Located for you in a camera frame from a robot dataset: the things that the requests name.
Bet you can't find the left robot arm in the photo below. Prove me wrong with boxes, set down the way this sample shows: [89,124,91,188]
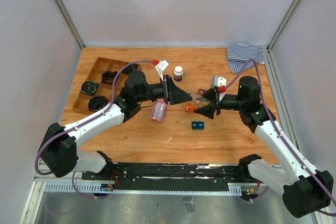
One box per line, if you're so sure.
[37,70,192,180]

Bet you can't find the striped blue cloth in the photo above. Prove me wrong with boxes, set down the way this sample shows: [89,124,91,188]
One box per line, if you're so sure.
[226,42,265,73]

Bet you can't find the brown pill box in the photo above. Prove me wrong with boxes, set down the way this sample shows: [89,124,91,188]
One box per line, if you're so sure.
[197,89,206,95]

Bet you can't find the clear glass pill bottle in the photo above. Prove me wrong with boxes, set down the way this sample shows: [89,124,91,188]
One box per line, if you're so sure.
[190,93,210,108]

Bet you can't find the orange pill box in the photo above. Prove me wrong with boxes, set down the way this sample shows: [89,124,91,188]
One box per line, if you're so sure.
[185,104,196,113]

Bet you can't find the teal pill box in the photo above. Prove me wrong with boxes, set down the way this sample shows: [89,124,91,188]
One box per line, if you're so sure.
[191,121,205,130]

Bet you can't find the wooden compartment tray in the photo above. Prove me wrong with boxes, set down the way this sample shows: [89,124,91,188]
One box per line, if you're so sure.
[71,57,127,115]

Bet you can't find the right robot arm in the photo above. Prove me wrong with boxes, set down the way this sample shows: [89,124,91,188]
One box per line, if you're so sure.
[194,76,334,218]

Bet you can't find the black coiled cable top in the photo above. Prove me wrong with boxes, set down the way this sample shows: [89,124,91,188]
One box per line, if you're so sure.
[121,62,139,76]

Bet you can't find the yellow black coiled cable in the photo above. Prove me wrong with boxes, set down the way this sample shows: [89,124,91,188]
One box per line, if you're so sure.
[80,80,100,96]

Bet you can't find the black coiled cable middle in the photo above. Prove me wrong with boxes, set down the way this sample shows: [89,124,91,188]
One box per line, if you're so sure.
[101,70,120,86]

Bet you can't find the white cap pill bottle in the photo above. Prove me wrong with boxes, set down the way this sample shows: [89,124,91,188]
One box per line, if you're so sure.
[174,66,184,81]

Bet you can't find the pink pill organizer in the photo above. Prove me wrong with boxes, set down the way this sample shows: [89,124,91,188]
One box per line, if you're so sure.
[150,100,167,121]

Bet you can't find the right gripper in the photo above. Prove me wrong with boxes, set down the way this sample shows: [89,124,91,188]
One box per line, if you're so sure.
[193,88,246,119]

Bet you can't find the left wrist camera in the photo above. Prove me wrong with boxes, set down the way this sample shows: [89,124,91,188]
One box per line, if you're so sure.
[155,60,169,80]

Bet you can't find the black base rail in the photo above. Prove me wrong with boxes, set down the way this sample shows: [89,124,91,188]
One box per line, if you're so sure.
[81,162,258,192]

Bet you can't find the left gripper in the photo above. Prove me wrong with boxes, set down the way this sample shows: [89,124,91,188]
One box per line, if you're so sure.
[137,75,193,105]

